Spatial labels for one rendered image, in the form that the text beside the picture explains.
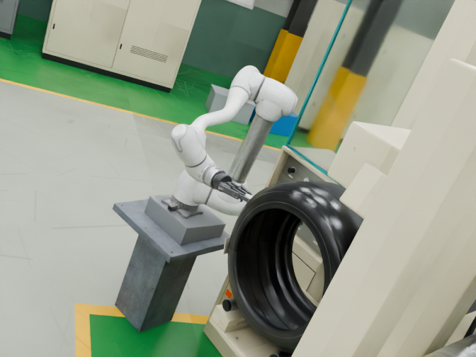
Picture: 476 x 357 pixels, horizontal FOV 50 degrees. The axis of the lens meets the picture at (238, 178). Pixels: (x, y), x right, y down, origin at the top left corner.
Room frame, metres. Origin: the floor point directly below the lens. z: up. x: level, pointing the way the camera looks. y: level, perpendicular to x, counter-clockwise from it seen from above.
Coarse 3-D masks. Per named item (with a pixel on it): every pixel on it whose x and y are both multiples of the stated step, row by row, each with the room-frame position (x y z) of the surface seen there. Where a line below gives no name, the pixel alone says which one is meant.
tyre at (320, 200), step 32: (288, 192) 1.57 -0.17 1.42; (320, 192) 1.55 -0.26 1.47; (256, 224) 1.79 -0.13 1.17; (288, 224) 1.85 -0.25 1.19; (320, 224) 1.45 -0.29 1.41; (352, 224) 1.46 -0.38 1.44; (256, 256) 1.78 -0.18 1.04; (288, 256) 1.82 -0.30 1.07; (256, 288) 1.70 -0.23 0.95; (288, 288) 1.76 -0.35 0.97; (256, 320) 1.48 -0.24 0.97; (288, 320) 1.65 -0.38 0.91; (288, 352) 1.41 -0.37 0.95
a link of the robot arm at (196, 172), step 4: (208, 156) 2.00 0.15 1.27; (204, 160) 1.96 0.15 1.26; (208, 160) 1.98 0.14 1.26; (184, 164) 2.04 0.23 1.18; (200, 164) 1.95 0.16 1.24; (204, 164) 1.96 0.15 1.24; (208, 164) 1.98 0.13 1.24; (212, 164) 1.99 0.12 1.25; (188, 168) 1.96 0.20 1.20; (192, 168) 1.95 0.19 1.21; (196, 168) 1.95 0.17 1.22; (200, 168) 1.95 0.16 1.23; (204, 168) 1.96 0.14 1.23; (188, 172) 1.99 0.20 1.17; (192, 172) 1.96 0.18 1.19; (196, 172) 1.95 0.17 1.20; (200, 172) 1.95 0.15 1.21; (192, 176) 2.00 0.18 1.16; (196, 176) 1.96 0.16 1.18; (200, 176) 1.96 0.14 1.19; (196, 180) 1.99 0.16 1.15; (200, 180) 1.96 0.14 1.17
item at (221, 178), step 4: (216, 176) 1.91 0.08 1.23; (220, 176) 1.91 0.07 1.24; (224, 176) 1.91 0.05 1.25; (228, 176) 1.92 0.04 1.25; (216, 180) 1.90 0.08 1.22; (220, 180) 1.91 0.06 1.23; (224, 180) 1.91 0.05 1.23; (228, 180) 1.93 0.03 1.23; (216, 184) 1.90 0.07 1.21; (224, 184) 1.87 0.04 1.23; (216, 188) 1.90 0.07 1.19
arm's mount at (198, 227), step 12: (156, 204) 2.44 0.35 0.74; (156, 216) 2.42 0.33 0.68; (168, 216) 2.38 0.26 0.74; (180, 216) 2.39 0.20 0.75; (192, 216) 2.46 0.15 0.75; (204, 216) 2.53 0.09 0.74; (216, 216) 2.60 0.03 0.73; (168, 228) 2.36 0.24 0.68; (180, 228) 2.32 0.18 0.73; (192, 228) 2.33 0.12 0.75; (204, 228) 2.41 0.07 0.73; (216, 228) 2.50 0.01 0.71; (180, 240) 2.30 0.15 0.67; (192, 240) 2.36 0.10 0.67
